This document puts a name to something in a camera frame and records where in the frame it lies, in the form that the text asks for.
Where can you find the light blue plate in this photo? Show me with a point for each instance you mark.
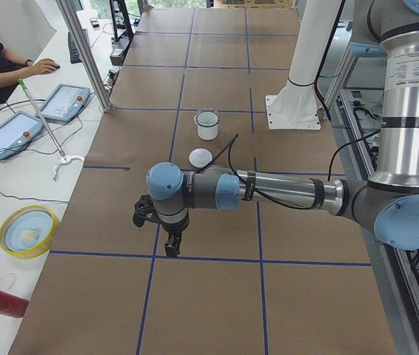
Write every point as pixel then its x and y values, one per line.
pixel 28 230

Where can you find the teach pendant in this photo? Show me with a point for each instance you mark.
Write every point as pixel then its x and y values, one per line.
pixel 64 103
pixel 17 132

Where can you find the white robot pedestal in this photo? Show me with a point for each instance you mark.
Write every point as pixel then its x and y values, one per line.
pixel 295 106

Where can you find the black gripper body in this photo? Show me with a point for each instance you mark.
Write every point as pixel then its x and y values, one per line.
pixel 174 228

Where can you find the seated person's hand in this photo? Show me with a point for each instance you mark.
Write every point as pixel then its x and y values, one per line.
pixel 42 66

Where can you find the far teach pendant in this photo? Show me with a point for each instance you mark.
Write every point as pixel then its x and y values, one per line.
pixel 64 103

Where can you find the white enamel cup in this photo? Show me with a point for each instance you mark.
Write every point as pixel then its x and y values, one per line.
pixel 207 133

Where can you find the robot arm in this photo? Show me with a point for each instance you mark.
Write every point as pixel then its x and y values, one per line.
pixel 386 204

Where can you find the aluminium frame post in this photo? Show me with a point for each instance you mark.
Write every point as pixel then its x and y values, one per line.
pixel 74 26

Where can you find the black keyboard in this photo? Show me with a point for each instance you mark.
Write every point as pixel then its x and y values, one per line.
pixel 73 50

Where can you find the near teach pendant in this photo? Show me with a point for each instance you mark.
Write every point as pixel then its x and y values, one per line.
pixel 17 132

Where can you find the clear glass funnel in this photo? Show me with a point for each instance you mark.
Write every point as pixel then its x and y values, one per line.
pixel 207 117

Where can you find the yellow rimmed container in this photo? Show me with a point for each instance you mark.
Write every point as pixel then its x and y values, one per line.
pixel 41 247

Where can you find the white cup lid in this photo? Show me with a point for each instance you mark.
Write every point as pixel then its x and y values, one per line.
pixel 200 157

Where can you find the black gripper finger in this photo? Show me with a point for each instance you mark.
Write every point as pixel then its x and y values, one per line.
pixel 170 246
pixel 176 244

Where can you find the metal reacher grabber stick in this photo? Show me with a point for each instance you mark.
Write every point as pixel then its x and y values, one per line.
pixel 65 159

